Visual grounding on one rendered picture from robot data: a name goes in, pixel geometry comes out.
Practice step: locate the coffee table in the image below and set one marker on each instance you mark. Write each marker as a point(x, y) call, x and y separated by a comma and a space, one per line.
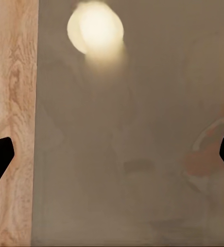
point(129, 123)

